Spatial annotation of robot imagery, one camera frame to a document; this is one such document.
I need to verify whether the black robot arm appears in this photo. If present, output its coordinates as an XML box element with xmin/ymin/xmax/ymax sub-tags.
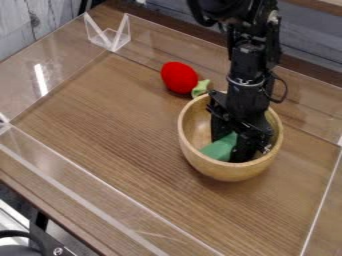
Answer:
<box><xmin>186</xmin><ymin>0</ymin><xmax>285</xmax><ymax>163</ymax></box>

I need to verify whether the brown wooden bowl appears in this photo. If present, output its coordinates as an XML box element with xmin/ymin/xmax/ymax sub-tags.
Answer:
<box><xmin>178</xmin><ymin>94</ymin><xmax>285</xmax><ymax>182</ymax></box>

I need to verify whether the black table leg mount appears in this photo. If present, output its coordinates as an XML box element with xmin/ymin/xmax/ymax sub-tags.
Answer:
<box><xmin>30</xmin><ymin>212</ymin><xmax>78</xmax><ymax>256</ymax></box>

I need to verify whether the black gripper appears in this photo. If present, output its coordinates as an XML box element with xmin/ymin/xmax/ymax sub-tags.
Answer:
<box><xmin>208</xmin><ymin>77</ymin><xmax>274</xmax><ymax>163</ymax></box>

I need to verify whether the red plush strawberry toy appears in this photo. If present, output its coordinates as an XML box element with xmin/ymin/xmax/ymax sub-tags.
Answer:
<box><xmin>161</xmin><ymin>62</ymin><xmax>210</xmax><ymax>98</ymax></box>

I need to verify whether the clear acrylic corner bracket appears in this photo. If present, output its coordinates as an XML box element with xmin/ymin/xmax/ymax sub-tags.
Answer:
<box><xmin>83</xmin><ymin>13</ymin><xmax>131</xmax><ymax>52</ymax></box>

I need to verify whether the green rectangular block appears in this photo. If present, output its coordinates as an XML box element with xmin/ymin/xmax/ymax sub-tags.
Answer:
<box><xmin>201</xmin><ymin>132</ymin><xmax>238</xmax><ymax>162</ymax></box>

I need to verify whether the black cable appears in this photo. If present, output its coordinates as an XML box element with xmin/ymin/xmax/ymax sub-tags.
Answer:
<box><xmin>0</xmin><ymin>229</ymin><xmax>45</xmax><ymax>256</ymax></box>

